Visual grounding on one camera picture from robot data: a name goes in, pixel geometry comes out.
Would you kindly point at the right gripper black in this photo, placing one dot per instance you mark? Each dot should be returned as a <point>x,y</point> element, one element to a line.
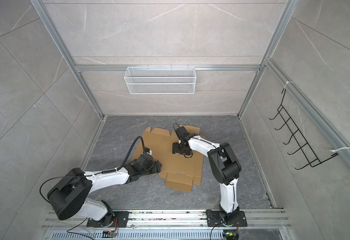
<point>175,149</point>

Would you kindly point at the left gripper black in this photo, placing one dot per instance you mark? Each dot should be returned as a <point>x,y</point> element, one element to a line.
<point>157,166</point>

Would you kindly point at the brown cardboard box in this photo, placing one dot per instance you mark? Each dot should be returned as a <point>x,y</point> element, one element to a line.
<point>180,173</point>

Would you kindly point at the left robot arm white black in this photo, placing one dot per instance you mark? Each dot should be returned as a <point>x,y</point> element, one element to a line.
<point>69,197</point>

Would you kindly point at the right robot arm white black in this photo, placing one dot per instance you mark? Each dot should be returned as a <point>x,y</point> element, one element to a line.
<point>224,165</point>

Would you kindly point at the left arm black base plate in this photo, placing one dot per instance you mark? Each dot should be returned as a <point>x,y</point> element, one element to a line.
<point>117,219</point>

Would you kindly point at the white wire mesh basket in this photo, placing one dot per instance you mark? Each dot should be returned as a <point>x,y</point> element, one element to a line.
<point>160,80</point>

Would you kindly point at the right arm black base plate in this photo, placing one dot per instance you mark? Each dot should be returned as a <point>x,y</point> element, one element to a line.
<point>220,218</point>

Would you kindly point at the aluminium mounting rail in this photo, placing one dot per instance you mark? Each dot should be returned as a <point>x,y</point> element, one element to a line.
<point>191,224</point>

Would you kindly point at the black wire hook rack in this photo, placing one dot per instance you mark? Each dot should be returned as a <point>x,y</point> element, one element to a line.
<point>296,135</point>

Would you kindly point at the aluminium frame post right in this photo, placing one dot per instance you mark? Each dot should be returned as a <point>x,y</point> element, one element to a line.
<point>280,28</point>

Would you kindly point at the aluminium frame post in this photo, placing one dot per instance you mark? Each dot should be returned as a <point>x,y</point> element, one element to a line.
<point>280,28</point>
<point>42,12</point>

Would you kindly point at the aluminium frame post left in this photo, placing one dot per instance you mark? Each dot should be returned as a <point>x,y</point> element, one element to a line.
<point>42,12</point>

